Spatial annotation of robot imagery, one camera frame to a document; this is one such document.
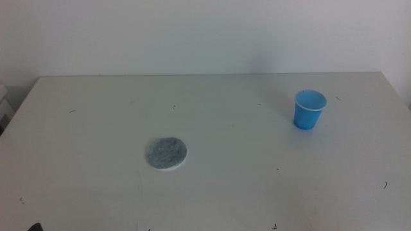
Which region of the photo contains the blue plastic cup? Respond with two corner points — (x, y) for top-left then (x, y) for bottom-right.
(293, 89), (328, 131)

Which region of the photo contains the round grey cup mat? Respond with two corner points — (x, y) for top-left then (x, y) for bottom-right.
(145, 137), (188, 171)

